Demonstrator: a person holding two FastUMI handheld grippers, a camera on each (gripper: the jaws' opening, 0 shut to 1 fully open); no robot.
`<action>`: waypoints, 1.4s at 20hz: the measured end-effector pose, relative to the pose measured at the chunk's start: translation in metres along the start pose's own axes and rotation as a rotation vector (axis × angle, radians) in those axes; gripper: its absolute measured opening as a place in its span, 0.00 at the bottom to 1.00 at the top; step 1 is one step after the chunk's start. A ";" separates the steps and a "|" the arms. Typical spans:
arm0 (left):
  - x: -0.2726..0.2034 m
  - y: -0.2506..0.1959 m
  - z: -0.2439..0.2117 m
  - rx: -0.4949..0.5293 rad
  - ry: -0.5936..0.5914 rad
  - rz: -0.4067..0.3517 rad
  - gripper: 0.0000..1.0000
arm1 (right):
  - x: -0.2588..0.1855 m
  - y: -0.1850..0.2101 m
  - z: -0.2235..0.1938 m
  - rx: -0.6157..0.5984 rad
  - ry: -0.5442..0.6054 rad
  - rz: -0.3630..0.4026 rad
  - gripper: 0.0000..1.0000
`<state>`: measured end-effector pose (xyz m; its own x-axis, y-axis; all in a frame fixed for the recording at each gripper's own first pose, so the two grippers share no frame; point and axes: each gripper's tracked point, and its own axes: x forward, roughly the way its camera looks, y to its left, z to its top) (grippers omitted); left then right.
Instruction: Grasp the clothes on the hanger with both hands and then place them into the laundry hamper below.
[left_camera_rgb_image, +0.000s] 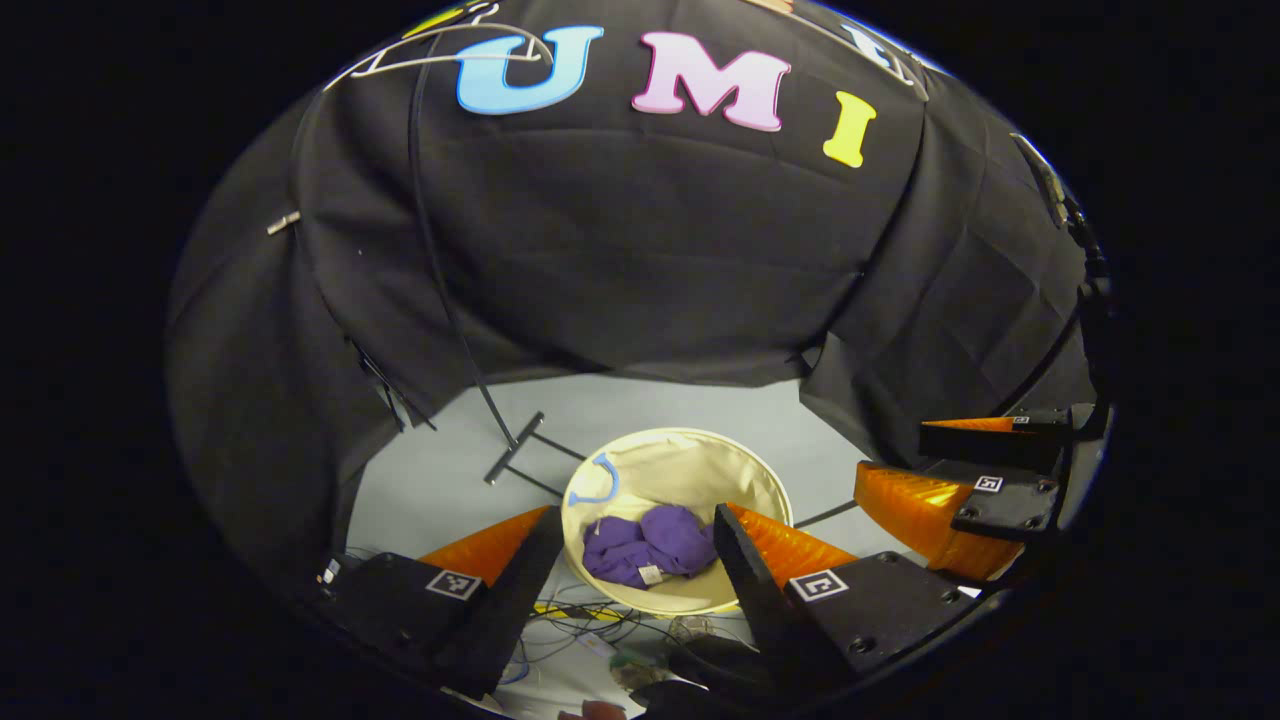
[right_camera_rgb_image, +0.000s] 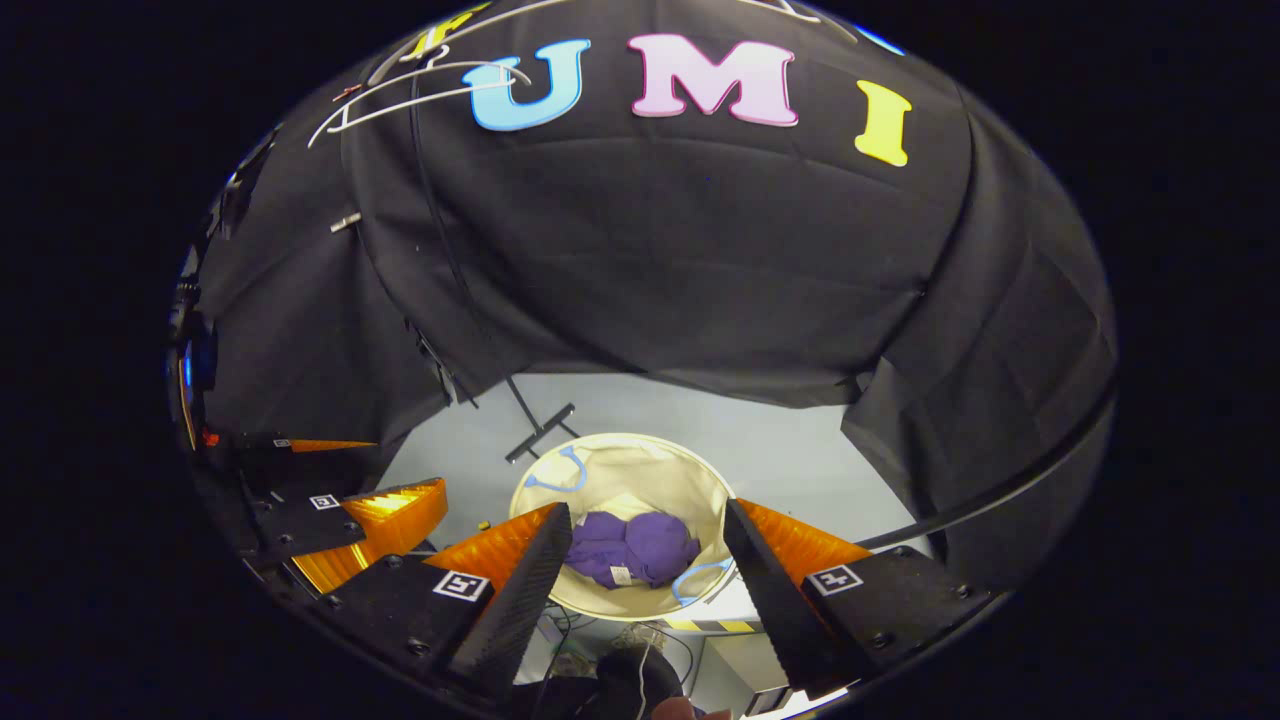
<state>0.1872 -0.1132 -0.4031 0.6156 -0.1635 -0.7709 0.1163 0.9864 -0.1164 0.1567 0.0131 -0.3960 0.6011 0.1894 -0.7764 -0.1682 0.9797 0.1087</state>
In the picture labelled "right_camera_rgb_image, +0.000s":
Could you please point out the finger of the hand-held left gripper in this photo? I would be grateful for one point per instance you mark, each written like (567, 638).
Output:
(300, 520)
(265, 455)

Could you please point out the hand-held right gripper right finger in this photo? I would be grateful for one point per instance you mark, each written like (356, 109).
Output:
(770, 610)

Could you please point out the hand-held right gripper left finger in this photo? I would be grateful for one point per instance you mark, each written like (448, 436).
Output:
(520, 600)

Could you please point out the purple shirt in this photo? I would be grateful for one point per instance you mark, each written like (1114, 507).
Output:
(640, 550)

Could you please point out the cream laundry hamper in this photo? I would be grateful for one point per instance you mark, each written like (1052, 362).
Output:
(620, 475)

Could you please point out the yellow black floor tape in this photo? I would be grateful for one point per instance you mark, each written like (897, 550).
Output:
(710, 625)

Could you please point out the black garment rack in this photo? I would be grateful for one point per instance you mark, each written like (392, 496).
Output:
(541, 432)

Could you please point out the white clip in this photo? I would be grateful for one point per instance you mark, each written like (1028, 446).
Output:
(346, 222)

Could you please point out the red clip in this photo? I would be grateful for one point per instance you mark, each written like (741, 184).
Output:
(348, 92)

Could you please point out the black backdrop cloth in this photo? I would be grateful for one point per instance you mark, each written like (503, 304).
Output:
(700, 250)

